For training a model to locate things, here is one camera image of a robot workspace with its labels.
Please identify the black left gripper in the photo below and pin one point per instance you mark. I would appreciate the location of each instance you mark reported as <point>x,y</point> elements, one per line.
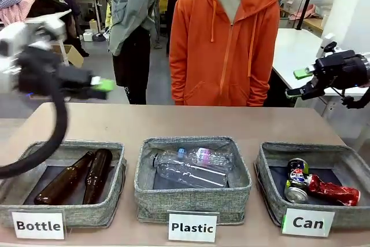
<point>43,70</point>

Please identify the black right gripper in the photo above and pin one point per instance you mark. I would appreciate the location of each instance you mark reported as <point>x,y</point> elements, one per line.
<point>344,69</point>

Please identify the crushed blue Pepsi can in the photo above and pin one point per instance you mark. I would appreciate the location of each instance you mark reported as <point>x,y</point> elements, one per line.
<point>296,177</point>

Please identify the crushed red can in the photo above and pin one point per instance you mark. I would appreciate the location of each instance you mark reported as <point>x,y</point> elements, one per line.
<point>332,190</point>

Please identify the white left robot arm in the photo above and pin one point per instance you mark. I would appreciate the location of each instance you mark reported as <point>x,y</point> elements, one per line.
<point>11,41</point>

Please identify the grey fabric can basket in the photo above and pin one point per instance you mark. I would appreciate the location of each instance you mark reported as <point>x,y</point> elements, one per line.
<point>271,198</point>

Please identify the grey fabric bottle basket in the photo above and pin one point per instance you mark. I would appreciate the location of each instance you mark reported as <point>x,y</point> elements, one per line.
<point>86,215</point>

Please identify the white Can label sign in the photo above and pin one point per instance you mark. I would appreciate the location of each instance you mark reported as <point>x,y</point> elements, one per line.
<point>307,222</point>

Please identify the grey fabric plastic basket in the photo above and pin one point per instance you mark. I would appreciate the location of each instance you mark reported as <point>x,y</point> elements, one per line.
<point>188,200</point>

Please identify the white work table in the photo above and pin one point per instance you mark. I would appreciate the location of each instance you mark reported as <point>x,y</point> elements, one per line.
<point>292,53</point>

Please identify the open cardboard box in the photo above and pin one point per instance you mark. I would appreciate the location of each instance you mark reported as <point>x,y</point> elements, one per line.
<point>72,56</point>

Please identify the small white bottle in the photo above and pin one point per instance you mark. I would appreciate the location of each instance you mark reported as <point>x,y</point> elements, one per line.
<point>92,25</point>

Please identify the pink cloth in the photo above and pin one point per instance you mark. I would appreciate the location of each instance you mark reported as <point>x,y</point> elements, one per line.
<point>306,12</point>

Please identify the person in grey jacket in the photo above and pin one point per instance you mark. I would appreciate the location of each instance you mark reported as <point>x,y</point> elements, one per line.
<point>130,12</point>

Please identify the brown glass bottle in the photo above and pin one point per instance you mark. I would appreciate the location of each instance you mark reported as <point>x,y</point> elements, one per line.
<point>96,171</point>
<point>62,180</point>

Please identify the person in orange hoodie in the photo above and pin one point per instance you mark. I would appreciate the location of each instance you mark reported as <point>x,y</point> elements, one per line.
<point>222,50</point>

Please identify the clear bottle with blue cap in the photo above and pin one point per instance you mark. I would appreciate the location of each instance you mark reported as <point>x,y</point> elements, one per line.
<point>208,157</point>

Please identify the clear plastic bottle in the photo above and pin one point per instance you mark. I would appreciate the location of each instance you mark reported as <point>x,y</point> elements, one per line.
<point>188,174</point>

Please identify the white Bottle label sign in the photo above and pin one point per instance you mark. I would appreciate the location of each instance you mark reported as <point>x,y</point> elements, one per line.
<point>37,225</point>

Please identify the white Plastic label sign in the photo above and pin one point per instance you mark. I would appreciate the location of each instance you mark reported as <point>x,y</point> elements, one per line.
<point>192,226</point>

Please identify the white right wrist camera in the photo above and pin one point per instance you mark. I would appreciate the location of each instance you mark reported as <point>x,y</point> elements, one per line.
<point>325,46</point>

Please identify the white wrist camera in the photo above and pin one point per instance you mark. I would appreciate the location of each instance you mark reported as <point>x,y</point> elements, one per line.
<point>53,24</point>
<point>325,46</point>

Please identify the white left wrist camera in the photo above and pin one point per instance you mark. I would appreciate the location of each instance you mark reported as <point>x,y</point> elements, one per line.
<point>53,24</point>

